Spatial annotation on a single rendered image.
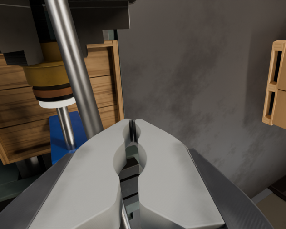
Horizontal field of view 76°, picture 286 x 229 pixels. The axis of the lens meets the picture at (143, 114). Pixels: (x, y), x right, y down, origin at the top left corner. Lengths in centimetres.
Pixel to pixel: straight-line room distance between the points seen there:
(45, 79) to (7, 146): 35
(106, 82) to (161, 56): 115
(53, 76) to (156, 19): 140
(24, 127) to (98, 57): 29
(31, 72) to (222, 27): 194
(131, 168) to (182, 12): 143
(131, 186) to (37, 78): 52
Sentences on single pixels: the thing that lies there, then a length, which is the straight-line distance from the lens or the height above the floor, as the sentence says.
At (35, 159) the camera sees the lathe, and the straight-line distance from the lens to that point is 70.
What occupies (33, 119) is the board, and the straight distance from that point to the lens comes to 60.
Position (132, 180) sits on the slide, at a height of 97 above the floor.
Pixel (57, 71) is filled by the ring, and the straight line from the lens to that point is 32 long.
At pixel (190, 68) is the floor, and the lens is 192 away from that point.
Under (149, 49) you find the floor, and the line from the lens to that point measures 163.
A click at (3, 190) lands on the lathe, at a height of 89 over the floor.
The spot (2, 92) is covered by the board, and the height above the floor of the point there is 88.
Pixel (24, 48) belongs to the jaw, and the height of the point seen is 114.
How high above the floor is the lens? 143
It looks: 55 degrees down
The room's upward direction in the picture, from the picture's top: 131 degrees clockwise
